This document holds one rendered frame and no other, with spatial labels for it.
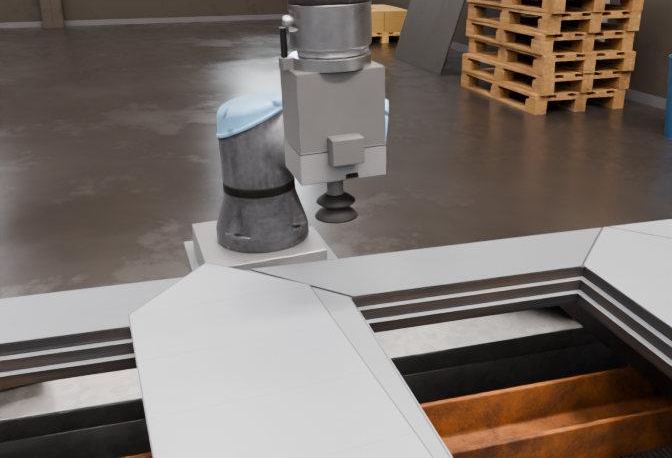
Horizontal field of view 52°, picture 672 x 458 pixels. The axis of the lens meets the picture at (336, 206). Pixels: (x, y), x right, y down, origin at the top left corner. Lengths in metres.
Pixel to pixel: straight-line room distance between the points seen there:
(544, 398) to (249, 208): 0.52
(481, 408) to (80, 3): 11.19
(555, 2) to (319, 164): 4.64
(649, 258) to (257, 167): 0.56
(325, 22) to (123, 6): 11.16
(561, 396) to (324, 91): 0.44
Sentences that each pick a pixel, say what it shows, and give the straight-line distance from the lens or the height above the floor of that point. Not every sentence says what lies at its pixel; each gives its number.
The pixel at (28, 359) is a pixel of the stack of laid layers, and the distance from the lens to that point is 0.68.
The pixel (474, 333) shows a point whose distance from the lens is 0.98.
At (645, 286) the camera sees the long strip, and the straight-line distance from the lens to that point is 0.78.
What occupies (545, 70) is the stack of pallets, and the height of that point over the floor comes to 0.33.
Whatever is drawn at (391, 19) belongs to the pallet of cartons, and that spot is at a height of 0.29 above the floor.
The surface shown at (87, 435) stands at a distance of 0.90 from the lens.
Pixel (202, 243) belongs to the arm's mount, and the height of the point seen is 0.72.
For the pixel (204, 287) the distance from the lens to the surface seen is 0.72.
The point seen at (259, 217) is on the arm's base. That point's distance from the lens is 1.08.
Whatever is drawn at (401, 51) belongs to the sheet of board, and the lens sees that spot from 7.74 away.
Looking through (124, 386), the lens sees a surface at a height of 0.68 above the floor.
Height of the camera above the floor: 1.18
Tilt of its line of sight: 21 degrees down
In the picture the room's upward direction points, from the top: straight up
